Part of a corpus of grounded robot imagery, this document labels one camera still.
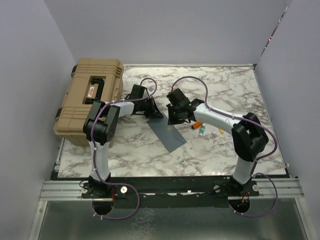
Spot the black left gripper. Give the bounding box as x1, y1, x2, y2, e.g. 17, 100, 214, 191
138, 96, 163, 119

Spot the white green glue stick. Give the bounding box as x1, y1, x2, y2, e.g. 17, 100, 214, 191
198, 123, 206, 136

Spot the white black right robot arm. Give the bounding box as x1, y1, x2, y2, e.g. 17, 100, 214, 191
167, 88, 269, 196

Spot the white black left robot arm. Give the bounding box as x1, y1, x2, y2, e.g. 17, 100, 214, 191
83, 84, 164, 198

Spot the tan plastic tool case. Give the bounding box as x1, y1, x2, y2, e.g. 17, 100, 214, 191
53, 57, 124, 147

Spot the orange handled screwdriver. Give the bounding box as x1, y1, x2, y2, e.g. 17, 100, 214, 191
191, 121, 203, 130

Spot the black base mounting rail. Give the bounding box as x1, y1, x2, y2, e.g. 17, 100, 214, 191
49, 174, 261, 210

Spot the aluminium extrusion rail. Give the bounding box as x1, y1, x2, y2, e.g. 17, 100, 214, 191
39, 180, 112, 202

